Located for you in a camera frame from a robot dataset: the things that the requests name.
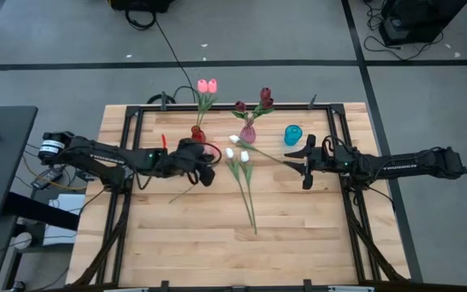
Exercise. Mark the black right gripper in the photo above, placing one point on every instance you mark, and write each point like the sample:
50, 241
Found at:
326, 159

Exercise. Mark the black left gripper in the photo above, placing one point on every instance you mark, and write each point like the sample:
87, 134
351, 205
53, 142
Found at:
187, 158

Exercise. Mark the dark red artificial tulip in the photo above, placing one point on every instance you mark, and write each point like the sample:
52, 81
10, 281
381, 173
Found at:
268, 103
240, 106
265, 93

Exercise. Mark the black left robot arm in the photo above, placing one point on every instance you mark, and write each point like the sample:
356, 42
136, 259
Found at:
108, 158

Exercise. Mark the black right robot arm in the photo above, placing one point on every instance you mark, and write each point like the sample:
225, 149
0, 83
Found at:
404, 166

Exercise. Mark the teal glass vase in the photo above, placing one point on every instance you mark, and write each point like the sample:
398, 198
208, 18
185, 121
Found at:
293, 136

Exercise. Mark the red glass vase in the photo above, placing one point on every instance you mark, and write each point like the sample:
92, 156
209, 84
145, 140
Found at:
198, 134

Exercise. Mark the pink glass vase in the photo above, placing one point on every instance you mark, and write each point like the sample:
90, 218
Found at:
248, 134

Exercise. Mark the white cardboard box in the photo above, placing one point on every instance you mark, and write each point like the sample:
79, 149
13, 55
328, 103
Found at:
65, 219

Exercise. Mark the black power adapter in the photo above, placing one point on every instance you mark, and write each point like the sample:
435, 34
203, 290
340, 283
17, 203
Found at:
47, 177

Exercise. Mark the black desk crossbar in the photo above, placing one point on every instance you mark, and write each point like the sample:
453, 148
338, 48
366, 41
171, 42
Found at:
43, 211

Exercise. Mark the black box on floor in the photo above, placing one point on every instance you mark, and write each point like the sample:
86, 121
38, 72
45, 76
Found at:
140, 4

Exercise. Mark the black equipment case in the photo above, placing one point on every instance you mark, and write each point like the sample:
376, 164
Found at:
420, 20

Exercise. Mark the white round object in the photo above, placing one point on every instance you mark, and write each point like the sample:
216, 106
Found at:
23, 240

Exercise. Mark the black metal table frame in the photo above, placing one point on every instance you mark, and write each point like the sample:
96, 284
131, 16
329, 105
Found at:
290, 107

